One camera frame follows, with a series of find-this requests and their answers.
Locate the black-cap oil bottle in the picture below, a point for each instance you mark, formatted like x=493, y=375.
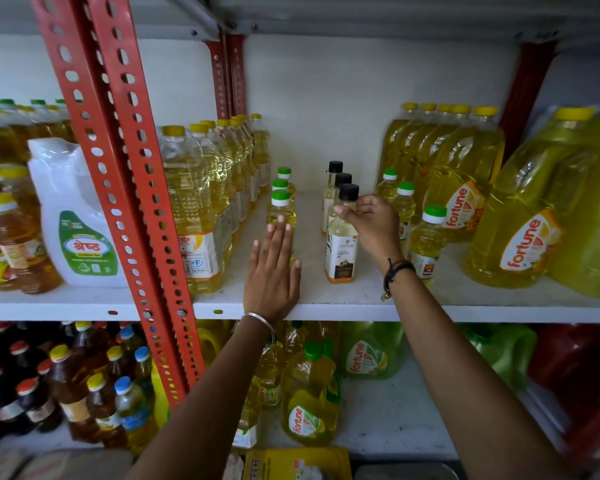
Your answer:
x=343, y=178
x=341, y=254
x=335, y=166

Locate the small green-cap oil bottle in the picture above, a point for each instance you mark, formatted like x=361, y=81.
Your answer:
x=425, y=249
x=280, y=184
x=386, y=189
x=284, y=172
x=281, y=209
x=405, y=209

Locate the silver bangle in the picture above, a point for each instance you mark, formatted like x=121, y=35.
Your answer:
x=265, y=322

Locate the Fortune bottle shelf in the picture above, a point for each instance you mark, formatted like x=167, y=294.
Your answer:
x=305, y=419

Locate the person's left forearm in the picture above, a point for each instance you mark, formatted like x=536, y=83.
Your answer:
x=215, y=394

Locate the white jug with green label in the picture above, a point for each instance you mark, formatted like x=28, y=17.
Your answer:
x=65, y=184

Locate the yellow package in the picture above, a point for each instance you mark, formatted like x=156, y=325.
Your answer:
x=280, y=464

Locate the white shelf board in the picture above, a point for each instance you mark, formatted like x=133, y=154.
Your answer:
x=405, y=419
x=55, y=307
x=380, y=14
x=330, y=299

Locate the cluster of dark mixed-cap bottles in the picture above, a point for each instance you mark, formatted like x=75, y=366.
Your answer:
x=100, y=409

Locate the person's left hand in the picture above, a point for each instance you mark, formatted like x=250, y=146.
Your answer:
x=272, y=284

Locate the person's right hand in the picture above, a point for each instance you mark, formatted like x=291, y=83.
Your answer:
x=377, y=227

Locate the large yellow-cap oil jug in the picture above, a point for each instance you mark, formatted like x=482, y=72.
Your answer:
x=525, y=244

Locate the cluster of amber oil bottles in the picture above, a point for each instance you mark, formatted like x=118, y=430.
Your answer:
x=25, y=254

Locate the person's right forearm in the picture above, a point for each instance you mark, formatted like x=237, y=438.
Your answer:
x=470, y=394

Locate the red containers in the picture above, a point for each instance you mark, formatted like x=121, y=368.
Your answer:
x=580, y=364

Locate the red perforated shelf post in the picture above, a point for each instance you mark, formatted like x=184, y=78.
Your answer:
x=94, y=102
x=116, y=94
x=217, y=79
x=237, y=74
x=527, y=89

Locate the huge yellow oil jug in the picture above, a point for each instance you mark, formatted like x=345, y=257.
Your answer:
x=595, y=219

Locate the row of yellow-cap oil bottles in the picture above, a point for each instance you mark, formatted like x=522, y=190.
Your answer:
x=195, y=204

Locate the tiny yellow oil bottle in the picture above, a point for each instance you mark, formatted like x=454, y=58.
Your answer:
x=270, y=389

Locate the row of pale green-cap bottles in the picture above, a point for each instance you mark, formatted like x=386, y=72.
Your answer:
x=10, y=129

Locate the green Fortune jug shelf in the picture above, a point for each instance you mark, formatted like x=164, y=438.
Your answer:
x=365, y=359

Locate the grey tray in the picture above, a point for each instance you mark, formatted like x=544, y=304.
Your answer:
x=405, y=472

